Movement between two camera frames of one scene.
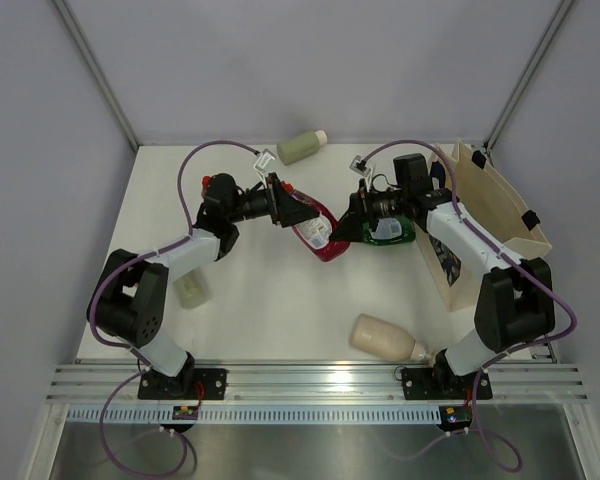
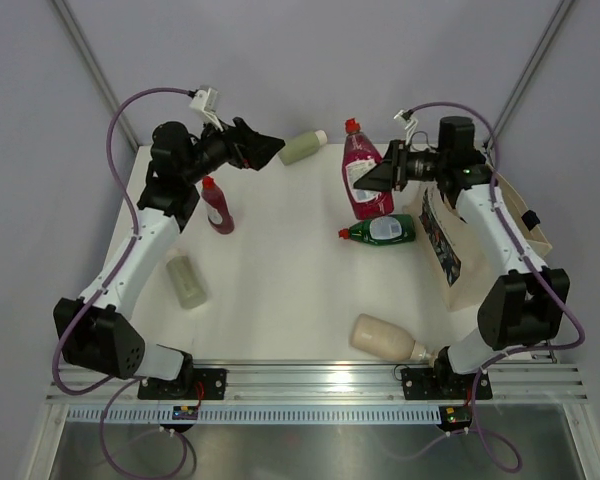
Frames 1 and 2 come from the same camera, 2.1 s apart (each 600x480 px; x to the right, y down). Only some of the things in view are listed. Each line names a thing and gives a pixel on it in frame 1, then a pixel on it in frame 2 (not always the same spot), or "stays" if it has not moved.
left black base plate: x=191 y=384 stays
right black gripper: x=350 y=225 -> x=391 y=173
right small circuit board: x=455 y=417 stays
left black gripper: x=282 y=207 -> x=245 y=148
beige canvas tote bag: x=490 y=203 stays
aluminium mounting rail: x=106 y=383 stays
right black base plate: x=444 y=384 stays
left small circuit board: x=186 y=412 stays
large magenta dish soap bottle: x=316 y=233 -> x=359 y=157
